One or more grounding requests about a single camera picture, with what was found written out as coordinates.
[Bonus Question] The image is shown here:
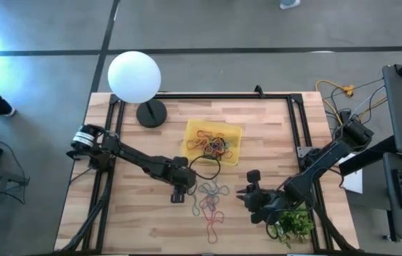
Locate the yellow rubber band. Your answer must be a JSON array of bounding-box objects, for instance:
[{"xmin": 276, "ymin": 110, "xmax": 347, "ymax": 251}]
[{"xmin": 199, "ymin": 132, "xmax": 223, "ymax": 151}]

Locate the yellow translucent plastic bin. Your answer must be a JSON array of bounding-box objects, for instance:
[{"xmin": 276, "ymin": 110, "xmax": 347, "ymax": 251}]
[{"xmin": 181, "ymin": 119, "xmax": 243, "ymax": 167}]

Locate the white paper sheet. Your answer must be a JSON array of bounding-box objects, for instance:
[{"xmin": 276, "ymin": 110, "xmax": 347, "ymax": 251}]
[{"xmin": 337, "ymin": 151, "xmax": 364, "ymax": 195}]

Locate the blue rubber band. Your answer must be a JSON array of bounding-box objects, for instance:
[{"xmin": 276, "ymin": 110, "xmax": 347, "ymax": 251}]
[
  {"xmin": 197, "ymin": 177, "xmax": 230, "ymax": 199},
  {"xmin": 191, "ymin": 193, "xmax": 201, "ymax": 218},
  {"xmin": 210, "ymin": 139, "xmax": 231, "ymax": 153}
]

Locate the black diagonal beam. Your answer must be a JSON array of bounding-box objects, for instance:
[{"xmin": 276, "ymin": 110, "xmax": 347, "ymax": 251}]
[{"xmin": 339, "ymin": 137, "xmax": 397, "ymax": 178}]

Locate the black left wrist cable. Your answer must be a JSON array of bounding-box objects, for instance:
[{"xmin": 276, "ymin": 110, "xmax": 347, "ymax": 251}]
[{"xmin": 188, "ymin": 154, "xmax": 222, "ymax": 181}]

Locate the green potted plant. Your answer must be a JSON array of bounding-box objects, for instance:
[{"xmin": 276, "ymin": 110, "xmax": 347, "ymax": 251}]
[{"xmin": 270, "ymin": 204, "xmax": 315, "ymax": 249}]

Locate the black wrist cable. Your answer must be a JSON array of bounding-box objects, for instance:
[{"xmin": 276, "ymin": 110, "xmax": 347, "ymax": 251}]
[
  {"xmin": 265, "ymin": 218, "xmax": 280, "ymax": 240},
  {"xmin": 188, "ymin": 154, "xmax": 222, "ymax": 181}
]

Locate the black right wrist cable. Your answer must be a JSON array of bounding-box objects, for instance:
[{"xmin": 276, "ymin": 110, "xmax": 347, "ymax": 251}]
[{"xmin": 265, "ymin": 218, "xmax": 280, "ymax": 240}]

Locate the black aluminium table frame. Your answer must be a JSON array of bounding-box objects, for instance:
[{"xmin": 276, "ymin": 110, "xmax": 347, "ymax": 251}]
[{"xmin": 58, "ymin": 92, "xmax": 360, "ymax": 255}]

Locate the long red rubber band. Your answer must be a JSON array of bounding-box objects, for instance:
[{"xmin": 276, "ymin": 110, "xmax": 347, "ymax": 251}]
[{"xmin": 202, "ymin": 210, "xmax": 226, "ymax": 245}]

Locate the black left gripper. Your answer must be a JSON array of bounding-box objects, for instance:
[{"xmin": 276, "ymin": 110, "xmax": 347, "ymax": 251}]
[{"xmin": 166, "ymin": 156, "xmax": 198, "ymax": 204}]

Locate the black wavy hair band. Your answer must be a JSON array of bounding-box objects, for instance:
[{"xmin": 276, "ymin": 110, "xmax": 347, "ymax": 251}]
[{"xmin": 200, "ymin": 151, "xmax": 223, "ymax": 160}]

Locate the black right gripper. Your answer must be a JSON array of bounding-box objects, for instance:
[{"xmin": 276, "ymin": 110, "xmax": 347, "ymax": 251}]
[{"xmin": 236, "ymin": 169, "xmax": 287, "ymax": 225}]

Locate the white globe table lamp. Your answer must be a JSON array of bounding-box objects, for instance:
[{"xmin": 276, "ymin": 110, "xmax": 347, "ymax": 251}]
[{"xmin": 107, "ymin": 50, "xmax": 169, "ymax": 129}]

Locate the yellow extension cable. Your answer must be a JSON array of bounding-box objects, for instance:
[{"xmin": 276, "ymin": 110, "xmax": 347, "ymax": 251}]
[{"xmin": 314, "ymin": 80, "xmax": 388, "ymax": 124}]

